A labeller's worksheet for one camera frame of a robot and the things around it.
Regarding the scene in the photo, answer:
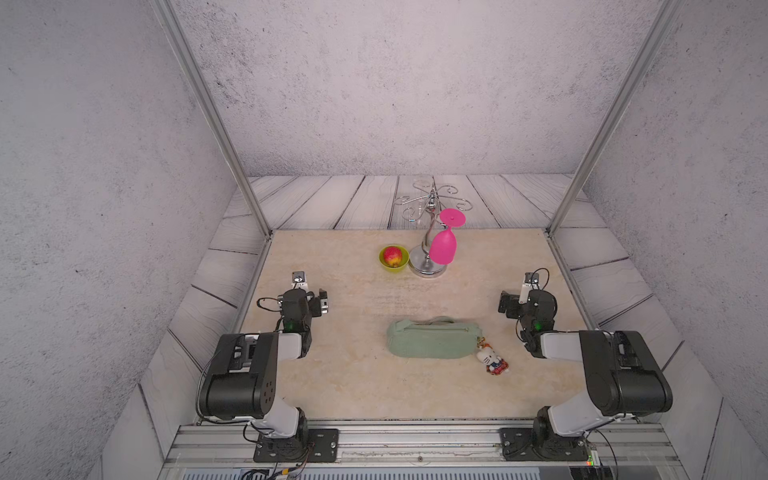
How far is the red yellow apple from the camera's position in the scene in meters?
1.08

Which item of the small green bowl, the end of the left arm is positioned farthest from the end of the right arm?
the end of the left arm

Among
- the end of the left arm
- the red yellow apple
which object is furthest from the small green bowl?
the end of the left arm

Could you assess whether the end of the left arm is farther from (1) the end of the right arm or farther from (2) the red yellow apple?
(1) the end of the right arm

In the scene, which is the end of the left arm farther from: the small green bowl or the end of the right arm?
the end of the right arm

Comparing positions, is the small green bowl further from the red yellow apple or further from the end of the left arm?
the end of the left arm

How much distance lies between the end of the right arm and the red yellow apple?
0.38 meters

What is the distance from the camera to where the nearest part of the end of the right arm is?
86 cm

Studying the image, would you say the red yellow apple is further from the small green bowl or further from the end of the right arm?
the end of the right arm
